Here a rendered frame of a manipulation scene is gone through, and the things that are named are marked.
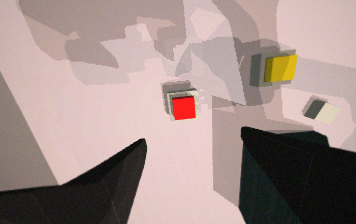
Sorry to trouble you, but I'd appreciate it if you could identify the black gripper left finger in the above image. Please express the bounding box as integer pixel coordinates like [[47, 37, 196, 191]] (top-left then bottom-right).
[[0, 138, 147, 224]]

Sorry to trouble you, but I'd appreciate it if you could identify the red button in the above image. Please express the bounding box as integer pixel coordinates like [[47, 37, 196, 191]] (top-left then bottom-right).
[[167, 88, 200, 122]]

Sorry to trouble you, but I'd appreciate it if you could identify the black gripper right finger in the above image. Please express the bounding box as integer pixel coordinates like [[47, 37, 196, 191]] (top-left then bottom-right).
[[241, 126, 356, 224]]

